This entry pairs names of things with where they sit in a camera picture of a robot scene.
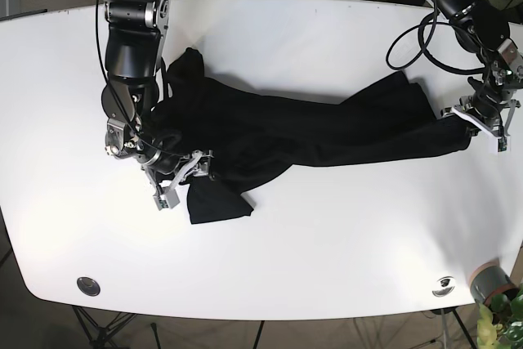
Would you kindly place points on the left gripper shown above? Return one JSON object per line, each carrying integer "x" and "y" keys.
{"x": 493, "y": 88}

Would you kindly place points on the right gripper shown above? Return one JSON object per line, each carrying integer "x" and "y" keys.
{"x": 157, "y": 147}

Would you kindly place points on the black T-shirt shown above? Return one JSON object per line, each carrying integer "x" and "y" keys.
{"x": 255, "y": 138}

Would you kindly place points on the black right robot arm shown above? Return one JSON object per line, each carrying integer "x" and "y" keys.
{"x": 129, "y": 65}

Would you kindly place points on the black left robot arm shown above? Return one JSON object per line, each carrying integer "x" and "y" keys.
{"x": 480, "y": 28}

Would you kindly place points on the left silver table grommet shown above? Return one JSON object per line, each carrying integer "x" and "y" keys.
{"x": 88, "y": 286}

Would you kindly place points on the silver table grommet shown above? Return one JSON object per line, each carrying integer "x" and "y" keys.
{"x": 88, "y": 286}
{"x": 443, "y": 286}

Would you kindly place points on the grey plant pot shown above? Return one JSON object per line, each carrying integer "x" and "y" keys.
{"x": 488, "y": 280}

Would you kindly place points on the right silver table grommet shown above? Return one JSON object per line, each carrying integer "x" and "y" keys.
{"x": 443, "y": 286}

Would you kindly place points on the green potted plant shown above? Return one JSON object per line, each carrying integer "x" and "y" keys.
{"x": 500, "y": 324}

